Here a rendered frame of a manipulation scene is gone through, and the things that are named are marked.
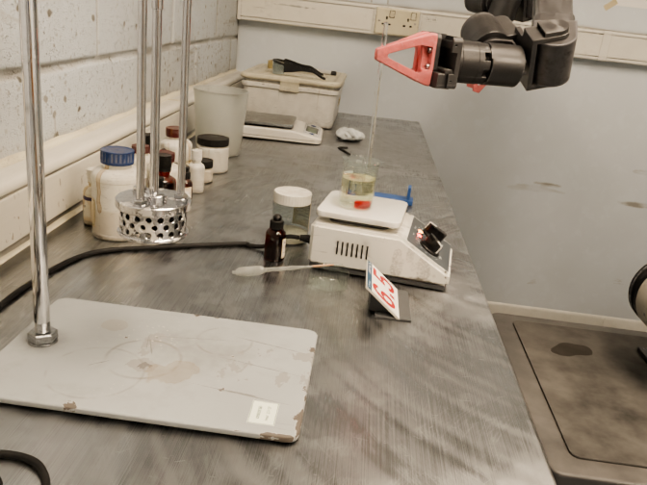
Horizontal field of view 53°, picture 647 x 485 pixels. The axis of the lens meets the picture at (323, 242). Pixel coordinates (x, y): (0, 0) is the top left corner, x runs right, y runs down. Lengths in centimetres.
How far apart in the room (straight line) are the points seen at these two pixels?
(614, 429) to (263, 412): 101
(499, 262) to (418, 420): 199
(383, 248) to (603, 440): 71
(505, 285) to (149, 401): 215
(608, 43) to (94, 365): 210
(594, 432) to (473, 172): 128
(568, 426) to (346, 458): 92
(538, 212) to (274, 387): 202
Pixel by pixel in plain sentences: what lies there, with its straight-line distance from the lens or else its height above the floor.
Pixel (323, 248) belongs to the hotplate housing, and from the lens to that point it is 91.
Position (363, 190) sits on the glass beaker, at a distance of 91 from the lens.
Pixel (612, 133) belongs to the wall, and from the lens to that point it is 257.
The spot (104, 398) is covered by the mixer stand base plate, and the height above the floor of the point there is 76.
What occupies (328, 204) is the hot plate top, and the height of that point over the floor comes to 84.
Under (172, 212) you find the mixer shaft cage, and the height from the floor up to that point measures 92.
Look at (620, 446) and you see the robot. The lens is 145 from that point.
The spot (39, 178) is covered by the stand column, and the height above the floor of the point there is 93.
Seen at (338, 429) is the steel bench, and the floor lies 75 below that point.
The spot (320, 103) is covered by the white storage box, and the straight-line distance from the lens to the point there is 202.
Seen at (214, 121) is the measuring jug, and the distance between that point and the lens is 152.
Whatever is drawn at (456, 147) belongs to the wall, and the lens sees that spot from 245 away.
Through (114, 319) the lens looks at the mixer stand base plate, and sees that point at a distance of 75.
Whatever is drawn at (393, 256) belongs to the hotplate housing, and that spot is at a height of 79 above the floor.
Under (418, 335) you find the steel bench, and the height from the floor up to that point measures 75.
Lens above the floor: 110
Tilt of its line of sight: 20 degrees down
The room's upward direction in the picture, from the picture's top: 6 degrees clockwise
